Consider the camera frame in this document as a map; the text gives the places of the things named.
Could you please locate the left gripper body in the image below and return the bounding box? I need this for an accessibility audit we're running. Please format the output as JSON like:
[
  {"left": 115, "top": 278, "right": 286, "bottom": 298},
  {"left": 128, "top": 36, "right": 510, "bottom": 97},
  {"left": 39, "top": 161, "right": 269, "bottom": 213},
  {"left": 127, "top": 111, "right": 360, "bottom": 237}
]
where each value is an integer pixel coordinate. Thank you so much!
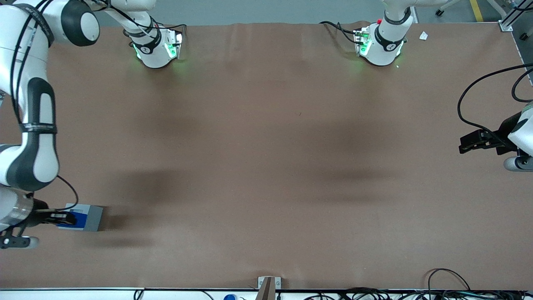
[{"left": 487, "top": 104, "right": 533, "bottom": 157}]

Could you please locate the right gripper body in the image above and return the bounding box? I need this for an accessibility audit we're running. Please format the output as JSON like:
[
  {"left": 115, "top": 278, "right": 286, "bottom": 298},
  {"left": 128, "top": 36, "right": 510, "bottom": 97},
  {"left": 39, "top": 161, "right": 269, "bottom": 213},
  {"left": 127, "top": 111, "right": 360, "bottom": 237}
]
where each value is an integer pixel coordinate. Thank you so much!
[{"left": 25, "top": 198, "right": 54, "bottom": 229}]

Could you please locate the gray base block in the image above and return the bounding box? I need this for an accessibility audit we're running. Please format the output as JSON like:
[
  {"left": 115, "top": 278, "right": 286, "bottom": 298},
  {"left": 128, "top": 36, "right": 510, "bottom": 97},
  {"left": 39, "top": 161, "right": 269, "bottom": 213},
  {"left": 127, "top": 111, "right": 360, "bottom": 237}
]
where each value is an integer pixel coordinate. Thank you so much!
[{"left": 57, "top": 203, "right": 104, "bottom": 232}]

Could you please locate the white stand leg with caster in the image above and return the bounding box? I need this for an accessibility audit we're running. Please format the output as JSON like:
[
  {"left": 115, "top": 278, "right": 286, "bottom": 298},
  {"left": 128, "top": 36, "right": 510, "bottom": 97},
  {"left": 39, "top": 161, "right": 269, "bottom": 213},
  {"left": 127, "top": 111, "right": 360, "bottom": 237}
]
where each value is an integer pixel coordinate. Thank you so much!
[{"left": 434, "top": 0, "right": 463, "bottom": 17}]

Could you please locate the brown table cover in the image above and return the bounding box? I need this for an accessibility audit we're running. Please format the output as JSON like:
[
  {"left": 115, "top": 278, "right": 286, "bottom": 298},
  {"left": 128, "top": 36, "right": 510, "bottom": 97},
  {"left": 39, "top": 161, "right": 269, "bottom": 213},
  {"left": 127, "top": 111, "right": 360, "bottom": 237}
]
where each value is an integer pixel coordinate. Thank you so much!
[{"left": 0, "top": 21, "right": 533, "bottom": 291}]

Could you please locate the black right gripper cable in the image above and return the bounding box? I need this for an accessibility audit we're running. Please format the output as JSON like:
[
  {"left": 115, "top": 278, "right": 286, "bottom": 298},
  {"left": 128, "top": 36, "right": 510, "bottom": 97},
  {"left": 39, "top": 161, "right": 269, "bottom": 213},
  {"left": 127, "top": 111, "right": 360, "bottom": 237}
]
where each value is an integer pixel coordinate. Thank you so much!
[{"left": 35, "top": 174, "right": 80, "bottom": 213}]

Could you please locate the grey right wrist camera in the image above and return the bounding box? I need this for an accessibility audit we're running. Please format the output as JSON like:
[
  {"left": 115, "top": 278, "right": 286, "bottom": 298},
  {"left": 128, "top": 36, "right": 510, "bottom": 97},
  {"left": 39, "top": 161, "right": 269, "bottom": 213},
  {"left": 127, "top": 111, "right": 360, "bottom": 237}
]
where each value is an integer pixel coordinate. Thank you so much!
[{"left": 0, "top": 235, "right": 40, "bottom": 250}]

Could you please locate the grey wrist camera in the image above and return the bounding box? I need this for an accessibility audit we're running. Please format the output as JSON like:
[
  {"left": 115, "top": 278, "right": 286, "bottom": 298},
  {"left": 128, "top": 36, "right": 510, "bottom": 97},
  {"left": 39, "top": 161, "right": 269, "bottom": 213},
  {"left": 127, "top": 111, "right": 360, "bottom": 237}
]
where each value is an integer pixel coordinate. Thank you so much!
[
  {"left": 503, "top": 156, "right": 533, "bottom": 172},
  {"left": 0, "top": 235, "right": 40, "bottom": 250}
]

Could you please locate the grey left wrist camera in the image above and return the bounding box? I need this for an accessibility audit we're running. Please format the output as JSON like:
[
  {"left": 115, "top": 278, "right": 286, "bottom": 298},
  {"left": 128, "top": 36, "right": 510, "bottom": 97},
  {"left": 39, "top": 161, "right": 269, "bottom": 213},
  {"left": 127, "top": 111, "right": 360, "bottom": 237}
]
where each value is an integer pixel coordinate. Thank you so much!
[{"left": 503, "top": 156, "right": 533, "bottom": 172}]

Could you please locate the long black looped cable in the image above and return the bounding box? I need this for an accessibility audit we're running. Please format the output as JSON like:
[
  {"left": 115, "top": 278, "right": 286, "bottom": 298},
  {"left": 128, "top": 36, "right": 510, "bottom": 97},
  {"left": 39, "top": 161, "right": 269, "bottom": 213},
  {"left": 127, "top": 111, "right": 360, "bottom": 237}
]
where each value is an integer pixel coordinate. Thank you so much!
[{"left": 457, "top": 62, "right": 533, "bottom": 140}]

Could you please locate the short black looped cable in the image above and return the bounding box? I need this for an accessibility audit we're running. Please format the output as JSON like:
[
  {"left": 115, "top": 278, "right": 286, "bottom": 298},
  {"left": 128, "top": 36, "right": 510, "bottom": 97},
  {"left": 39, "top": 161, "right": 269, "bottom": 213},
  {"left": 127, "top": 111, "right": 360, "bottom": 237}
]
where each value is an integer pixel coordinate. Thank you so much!
[{"left": 511, "top": 68, "right": 533, "bottom": 103}]

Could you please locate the aluminium frame profile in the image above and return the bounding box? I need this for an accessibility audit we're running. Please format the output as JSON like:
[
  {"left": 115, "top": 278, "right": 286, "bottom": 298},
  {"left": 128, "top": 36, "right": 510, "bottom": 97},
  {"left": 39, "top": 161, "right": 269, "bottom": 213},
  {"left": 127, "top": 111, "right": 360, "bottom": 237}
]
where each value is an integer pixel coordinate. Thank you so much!
[{"left": 499, "top": 0, "right": 533, "bottom": 33}]

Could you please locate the black cable arch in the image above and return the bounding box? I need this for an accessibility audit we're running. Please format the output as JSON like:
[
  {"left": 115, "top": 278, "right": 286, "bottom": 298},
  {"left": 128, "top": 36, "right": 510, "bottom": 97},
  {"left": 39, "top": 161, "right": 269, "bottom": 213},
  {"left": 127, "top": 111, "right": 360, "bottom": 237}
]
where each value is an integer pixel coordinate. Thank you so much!
[{"left": 427, "top": 268, "right": 472, "bottom": 292}]

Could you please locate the black left base cable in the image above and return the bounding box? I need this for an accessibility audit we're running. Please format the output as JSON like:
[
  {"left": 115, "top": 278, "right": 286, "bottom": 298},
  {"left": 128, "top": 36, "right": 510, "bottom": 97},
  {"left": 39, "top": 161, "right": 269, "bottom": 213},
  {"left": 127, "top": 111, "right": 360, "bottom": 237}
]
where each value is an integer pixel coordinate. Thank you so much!
[{"left": 319, "top": 20, "right": 361, "bottom": 45}]

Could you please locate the black base cable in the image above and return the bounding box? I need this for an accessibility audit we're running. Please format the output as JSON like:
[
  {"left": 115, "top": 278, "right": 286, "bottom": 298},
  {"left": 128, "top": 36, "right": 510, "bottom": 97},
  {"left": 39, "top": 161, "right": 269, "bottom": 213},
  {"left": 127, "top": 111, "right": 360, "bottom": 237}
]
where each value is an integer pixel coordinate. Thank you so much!
[
  {"left": 154, "top": 23, "right": 187, "bottom": 34},
  {"left": 319, "top": 20, "right": 361, "bottom": 45}
]

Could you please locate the tangled black cable bundle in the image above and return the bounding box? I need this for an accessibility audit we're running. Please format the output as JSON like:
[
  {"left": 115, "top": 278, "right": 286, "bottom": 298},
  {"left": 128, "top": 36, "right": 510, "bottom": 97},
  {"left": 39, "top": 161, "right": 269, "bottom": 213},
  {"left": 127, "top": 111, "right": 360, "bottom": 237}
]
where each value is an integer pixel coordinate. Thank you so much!
[{"left": 303, "top": 287, "right": 533, "bottom": 300}]

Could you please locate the metal mounting bracket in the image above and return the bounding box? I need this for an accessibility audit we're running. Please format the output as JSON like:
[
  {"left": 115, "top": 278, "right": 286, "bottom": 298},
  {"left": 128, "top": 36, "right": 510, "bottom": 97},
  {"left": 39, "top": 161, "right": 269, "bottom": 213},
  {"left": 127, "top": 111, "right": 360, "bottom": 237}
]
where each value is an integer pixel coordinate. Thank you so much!
[{"left": 257, "top": 276, "right": 282, "bottom": 290}]

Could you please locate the brown upright post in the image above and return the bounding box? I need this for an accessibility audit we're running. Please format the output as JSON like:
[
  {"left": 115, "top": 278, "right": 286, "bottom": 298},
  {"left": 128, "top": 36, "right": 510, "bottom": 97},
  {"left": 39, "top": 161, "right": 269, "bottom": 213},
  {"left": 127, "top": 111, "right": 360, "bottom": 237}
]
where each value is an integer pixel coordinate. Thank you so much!
[{"left": 255, "top": 277, "right": 276, "bottom": 300}]

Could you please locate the black right base cable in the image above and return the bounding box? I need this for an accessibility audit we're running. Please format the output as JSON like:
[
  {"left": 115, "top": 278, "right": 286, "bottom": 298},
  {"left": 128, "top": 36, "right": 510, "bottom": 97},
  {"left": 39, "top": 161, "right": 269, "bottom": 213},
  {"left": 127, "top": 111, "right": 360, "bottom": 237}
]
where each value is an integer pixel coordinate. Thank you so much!
[{"left": 154, "top": 23, "right": 187, "bottom": 34}]

